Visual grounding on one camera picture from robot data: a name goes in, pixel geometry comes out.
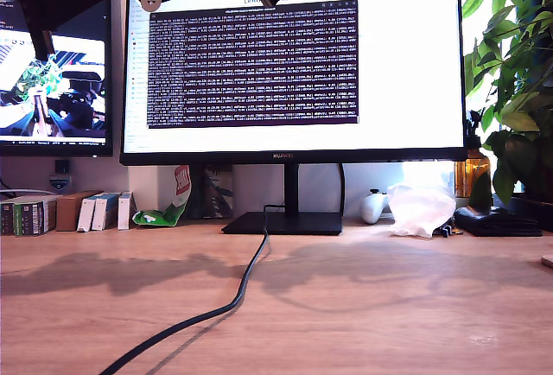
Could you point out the black monitor with code window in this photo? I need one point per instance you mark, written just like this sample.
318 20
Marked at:
78 90

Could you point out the blue white badge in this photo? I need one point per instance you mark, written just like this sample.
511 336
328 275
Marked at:
59 184

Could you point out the large black Huawei monitor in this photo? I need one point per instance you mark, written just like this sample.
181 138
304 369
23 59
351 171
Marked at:
389 68

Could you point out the dark patterned box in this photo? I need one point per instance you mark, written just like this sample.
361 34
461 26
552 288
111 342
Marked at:
216 193

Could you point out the brown cardboard box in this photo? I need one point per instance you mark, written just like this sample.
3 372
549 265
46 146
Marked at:
68 214

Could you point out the small white blue box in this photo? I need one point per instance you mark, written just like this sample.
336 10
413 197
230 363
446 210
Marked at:
103 214
86 216
124 213

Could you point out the green black printed box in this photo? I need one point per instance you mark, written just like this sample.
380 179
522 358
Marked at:
32 219

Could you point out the dark printed box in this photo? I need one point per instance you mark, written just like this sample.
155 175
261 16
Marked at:
7 219

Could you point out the green white snack bag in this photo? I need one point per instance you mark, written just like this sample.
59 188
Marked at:
160 218

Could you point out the white game controller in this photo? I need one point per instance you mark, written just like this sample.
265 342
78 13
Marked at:
371 211

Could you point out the clear crumpled plastic bag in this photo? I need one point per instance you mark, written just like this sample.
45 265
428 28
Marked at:
419 211

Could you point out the green leafy houseplant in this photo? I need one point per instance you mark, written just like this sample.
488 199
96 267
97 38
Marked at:
518 90

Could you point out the amber glass pump bottle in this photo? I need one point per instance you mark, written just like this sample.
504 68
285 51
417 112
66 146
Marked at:
473 176

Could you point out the small black clip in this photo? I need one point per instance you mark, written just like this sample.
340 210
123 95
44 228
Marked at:
449 230

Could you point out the black leather pouch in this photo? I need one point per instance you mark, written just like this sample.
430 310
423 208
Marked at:
497 223

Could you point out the dark plant pot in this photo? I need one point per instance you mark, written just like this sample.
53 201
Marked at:
533 211

